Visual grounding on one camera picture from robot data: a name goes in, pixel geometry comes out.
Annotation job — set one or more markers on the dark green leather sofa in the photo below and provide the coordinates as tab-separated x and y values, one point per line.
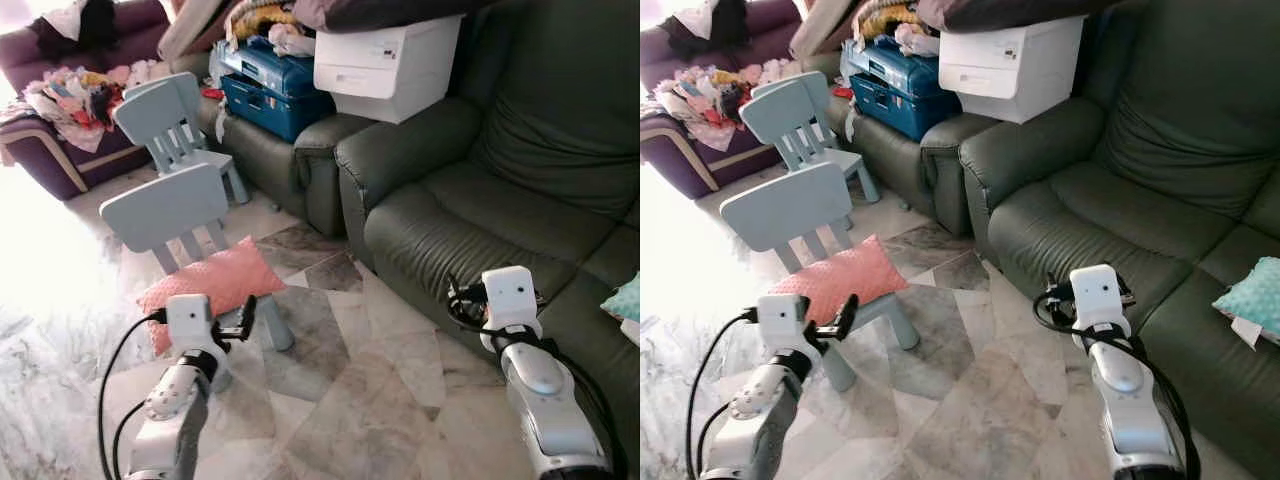
480	210
1110	210

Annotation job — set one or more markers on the purple sofa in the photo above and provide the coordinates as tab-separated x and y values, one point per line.
685	160
50	165

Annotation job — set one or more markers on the dark cushion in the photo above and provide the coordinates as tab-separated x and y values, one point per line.
1000	12

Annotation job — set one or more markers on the blue hard case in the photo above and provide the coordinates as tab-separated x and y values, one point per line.
270	95
895	95

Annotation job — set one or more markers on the teal dotted pillow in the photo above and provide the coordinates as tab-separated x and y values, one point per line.
625	298
1250	298

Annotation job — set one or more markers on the mixed laundry heap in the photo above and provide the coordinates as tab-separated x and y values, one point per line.
270	25
895	25

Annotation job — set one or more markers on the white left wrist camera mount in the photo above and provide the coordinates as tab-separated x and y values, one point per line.
780	318
188	318

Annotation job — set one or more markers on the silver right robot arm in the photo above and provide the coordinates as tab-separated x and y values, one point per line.
1125	400
545	400

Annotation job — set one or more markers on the black bag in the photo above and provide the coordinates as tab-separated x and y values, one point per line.
95	25
715	25

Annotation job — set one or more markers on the light blue child chair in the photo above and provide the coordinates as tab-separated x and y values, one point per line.
785	208
160	115
790	110
165	210

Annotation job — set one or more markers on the colourful clothes pile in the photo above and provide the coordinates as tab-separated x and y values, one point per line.
80	100
710	100

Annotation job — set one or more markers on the pink fleece pillow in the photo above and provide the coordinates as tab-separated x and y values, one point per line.
215	280
840	275

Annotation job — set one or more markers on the dark green leather armchair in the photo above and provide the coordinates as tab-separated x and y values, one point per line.
900	165
270	165

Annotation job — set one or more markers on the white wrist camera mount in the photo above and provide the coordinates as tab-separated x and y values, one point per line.
780	318
510	298
188	318
1098	296

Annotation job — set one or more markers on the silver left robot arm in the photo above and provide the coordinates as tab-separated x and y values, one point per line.
760	420
175	415

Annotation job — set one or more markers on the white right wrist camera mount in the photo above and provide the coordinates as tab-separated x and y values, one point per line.
1098	296
510	298

